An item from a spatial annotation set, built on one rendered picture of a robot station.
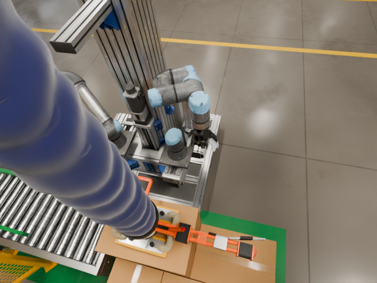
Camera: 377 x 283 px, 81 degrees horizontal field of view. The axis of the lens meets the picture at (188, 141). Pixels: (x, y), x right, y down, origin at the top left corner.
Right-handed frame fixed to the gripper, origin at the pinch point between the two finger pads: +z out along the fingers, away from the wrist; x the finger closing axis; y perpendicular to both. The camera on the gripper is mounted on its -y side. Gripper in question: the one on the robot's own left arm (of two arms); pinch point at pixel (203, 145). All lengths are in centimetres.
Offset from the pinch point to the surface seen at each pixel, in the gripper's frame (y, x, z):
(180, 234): 37, -6, 40
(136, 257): 53, -32, 58
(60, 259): 69, -101, 93
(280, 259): 19, 76, 152
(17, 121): 42, -20, -67
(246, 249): 36, 30, 39
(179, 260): 48, -6, 58
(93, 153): 36, -19, -47
